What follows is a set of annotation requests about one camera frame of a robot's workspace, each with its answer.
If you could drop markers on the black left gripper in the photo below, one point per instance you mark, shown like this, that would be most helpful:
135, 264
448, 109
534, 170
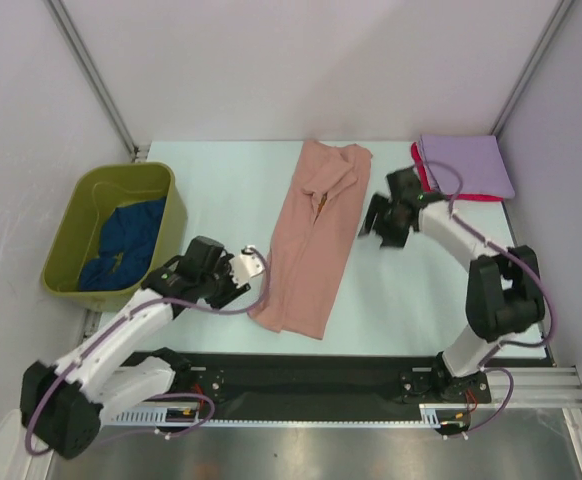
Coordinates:
231, 291

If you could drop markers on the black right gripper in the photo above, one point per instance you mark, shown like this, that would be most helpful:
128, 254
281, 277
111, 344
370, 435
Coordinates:
390, 239

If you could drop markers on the pink printed t shirt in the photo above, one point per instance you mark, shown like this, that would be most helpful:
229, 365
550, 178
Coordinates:
313, 237

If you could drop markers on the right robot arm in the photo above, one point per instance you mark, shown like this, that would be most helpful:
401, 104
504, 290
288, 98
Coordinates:
504, 296

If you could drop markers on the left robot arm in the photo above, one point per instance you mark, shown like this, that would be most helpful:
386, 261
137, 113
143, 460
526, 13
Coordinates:
64, 405

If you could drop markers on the folded red t shirt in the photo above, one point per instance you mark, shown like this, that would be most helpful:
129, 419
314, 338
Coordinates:
429, 185

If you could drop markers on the blue t shirt in bin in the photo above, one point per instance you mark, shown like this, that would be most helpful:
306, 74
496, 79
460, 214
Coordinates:
126, 246

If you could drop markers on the folded purple t shirt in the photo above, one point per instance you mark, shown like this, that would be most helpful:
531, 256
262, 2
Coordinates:
476, 159

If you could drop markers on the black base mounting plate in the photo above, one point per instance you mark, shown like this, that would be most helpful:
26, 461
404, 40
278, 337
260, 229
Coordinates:
232, 378

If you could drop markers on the olive green plastic bin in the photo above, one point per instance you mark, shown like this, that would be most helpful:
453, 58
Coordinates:
95, 198

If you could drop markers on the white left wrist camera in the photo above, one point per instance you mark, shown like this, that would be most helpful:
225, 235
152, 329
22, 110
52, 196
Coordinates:
246, 265

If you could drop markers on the white slotted cable duct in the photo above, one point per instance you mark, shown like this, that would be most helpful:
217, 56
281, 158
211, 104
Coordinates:
164, 416

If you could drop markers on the aluminium front rail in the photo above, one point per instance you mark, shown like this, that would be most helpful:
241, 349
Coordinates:
547, 386

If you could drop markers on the aluminium frame post right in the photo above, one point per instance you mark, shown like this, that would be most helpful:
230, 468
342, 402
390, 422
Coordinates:
545, 41

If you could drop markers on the aluminium frame post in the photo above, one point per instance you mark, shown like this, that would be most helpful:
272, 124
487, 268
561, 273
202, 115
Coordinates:
545, 41
83, 58

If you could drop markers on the aluminium frame post left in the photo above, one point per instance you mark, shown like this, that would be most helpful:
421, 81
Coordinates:
83, 58

